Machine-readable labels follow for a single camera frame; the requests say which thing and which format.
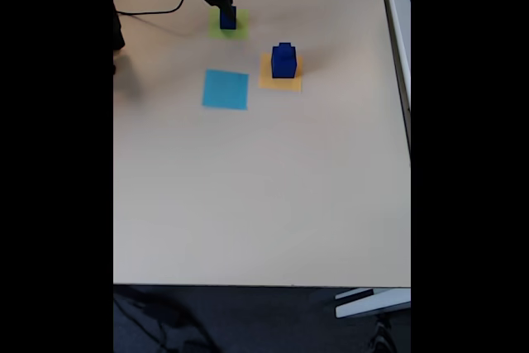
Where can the orange paper square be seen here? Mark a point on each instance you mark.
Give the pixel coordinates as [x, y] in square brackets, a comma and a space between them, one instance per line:
[266, 80]

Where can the large blue cube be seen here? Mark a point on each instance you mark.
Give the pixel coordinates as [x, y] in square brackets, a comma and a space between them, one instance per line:
[284, 68]

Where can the medium blue cube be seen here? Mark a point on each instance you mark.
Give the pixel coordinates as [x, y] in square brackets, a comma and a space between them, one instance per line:
[227, 23]

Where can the small blue cube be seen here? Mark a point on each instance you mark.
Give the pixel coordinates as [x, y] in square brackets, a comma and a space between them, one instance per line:
[284, 48]

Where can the light blue paper square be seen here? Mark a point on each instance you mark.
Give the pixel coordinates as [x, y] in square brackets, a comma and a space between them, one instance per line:
[225, 90]

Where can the green paper square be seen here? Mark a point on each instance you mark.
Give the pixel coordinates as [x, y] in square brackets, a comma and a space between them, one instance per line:
[244, 32]

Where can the white table foot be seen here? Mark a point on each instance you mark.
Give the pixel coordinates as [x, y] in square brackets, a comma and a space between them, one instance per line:
[372, 303]

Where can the white neighbouring table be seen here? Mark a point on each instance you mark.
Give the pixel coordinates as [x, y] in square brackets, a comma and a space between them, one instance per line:
[398, 39]

